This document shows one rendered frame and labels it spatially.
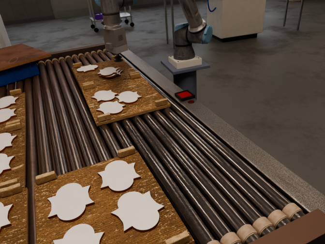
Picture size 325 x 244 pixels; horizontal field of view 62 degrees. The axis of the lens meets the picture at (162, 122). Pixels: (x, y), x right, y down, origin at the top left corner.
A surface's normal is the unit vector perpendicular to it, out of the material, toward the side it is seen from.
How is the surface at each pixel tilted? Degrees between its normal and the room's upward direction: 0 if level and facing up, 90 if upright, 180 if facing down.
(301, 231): 0
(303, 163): 0
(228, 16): 90
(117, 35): 90
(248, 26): 90
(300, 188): 0
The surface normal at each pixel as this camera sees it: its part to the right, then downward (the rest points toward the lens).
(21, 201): -0.07, -0.85
